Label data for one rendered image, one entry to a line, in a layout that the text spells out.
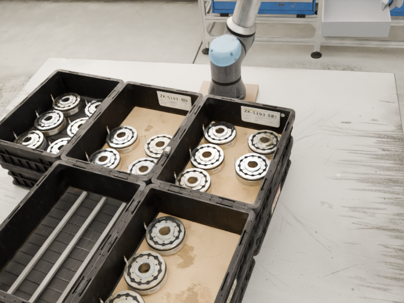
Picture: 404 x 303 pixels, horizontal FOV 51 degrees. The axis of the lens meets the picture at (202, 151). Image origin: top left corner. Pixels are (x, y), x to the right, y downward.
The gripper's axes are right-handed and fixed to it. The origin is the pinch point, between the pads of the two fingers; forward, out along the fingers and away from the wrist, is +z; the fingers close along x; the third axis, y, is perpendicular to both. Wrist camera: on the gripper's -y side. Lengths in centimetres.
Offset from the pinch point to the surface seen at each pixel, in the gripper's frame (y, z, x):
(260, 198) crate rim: 71, 25, -30
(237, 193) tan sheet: 62, 36, -34
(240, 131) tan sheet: 36, 37, -35
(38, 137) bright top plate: 45, 53, -100
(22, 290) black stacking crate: 97, 51, -81
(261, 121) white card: 35, 31, -30
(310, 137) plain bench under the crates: 22.9, 42.3, -9.2
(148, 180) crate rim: 67, 34, -59
